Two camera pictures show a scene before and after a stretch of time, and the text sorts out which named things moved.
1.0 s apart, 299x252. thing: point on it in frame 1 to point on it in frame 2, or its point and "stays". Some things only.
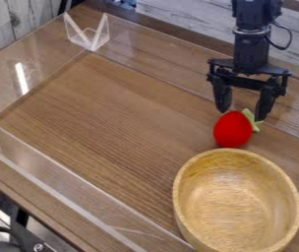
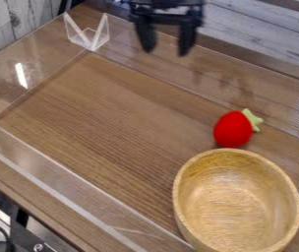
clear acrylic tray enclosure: x=99 y=104 stays
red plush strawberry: x=234 y=127 stays
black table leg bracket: x=24 y=239 stays
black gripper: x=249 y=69 to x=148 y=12
